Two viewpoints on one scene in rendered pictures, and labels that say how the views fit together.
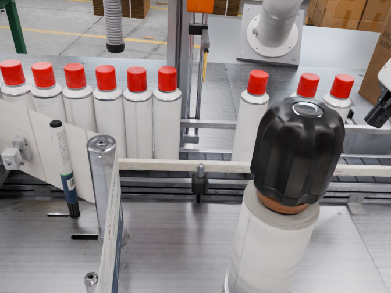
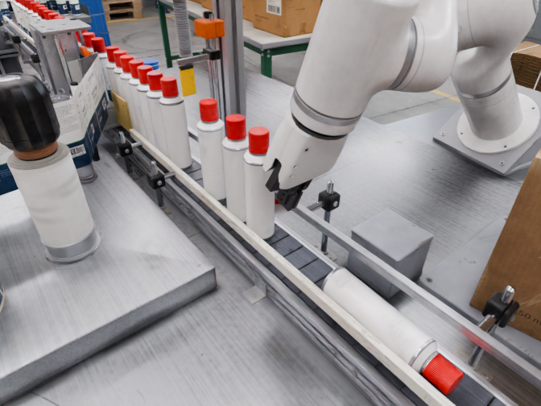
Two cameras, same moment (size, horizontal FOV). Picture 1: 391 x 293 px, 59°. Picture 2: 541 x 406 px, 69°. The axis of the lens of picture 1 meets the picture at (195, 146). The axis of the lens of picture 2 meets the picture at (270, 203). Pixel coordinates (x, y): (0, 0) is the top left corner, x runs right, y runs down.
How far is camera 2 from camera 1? 0.78 m
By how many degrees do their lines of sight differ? 45
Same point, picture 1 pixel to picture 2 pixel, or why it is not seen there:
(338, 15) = not seen: outside the picture
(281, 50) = (490, 146)
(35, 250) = not seen: hidden behind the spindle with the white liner
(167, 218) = (119, 188)
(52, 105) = (125, 85)
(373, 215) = (255, 310)
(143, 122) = (154, 117)
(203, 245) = (103, 210)
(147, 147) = (161, 141)
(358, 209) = (252, 295)
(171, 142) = (170, 143)
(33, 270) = not seen: hidden behind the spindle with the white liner
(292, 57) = (501, 160)
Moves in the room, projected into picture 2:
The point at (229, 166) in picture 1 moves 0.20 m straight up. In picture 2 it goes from (187, 182) to (173, 86)
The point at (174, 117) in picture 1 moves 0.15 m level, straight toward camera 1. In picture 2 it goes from (167, 121) to (97, 141)
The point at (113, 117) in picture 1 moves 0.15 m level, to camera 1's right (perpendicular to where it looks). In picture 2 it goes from (143, 106) to (168, 130)
